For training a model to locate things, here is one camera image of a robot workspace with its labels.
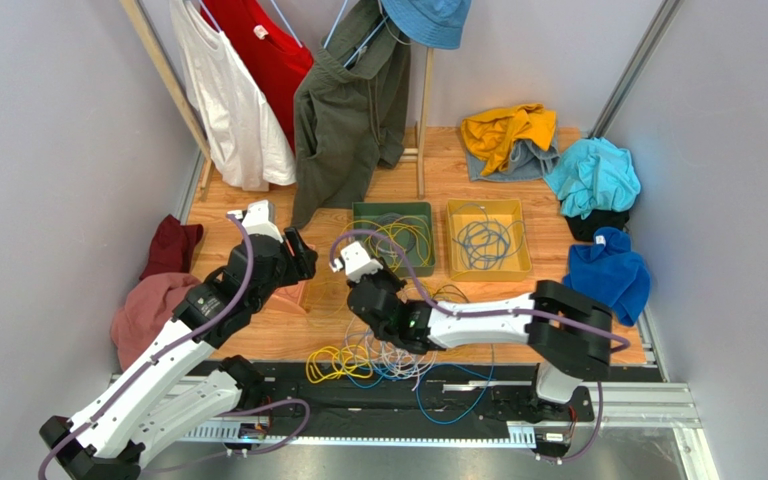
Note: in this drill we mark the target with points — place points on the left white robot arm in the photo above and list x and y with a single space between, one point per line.
118 435

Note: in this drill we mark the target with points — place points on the yellow plastic tray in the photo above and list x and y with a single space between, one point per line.
486 241

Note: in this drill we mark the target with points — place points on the royal blue garment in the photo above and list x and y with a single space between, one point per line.
610 271

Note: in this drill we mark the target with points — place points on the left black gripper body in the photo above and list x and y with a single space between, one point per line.
283 276

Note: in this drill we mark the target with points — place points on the white tank top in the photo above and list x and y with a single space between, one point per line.
248 147

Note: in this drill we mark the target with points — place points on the aluminium corner post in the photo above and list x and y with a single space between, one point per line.
647 45

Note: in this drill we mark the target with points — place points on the wooden clothes rack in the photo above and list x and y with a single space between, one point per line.
201 178

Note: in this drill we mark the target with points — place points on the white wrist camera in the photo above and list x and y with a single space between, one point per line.
258 219
355 262

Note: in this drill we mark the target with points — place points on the dusty pink garment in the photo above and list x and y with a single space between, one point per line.
145 311

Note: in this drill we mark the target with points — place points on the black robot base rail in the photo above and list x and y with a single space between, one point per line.
458 407

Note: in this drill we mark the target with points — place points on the dark red garment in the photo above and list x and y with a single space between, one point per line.
172 247

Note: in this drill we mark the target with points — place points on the red t-shirt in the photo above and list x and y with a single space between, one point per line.
275 60

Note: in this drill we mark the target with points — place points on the black garment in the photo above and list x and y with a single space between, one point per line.
584 229

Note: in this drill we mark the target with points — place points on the olive green jacket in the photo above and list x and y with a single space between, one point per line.
350 111

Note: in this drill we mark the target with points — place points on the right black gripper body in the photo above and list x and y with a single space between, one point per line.
368 292

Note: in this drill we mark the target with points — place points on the grey-blue garment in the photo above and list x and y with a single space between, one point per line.
526 162

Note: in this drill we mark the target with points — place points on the green plastic tray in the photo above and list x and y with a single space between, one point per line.
408 228

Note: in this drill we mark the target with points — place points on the cyan garment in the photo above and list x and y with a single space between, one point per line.
594 174

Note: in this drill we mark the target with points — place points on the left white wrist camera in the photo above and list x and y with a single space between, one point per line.
258 219

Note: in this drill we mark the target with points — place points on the blue bucket hat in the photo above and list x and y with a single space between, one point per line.
437 24

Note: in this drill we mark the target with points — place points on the orange plastic tray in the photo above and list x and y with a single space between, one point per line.
285 296

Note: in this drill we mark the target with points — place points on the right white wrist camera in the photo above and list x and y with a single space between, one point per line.
355 262

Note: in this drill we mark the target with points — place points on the yellow garment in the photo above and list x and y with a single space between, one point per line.
491 135

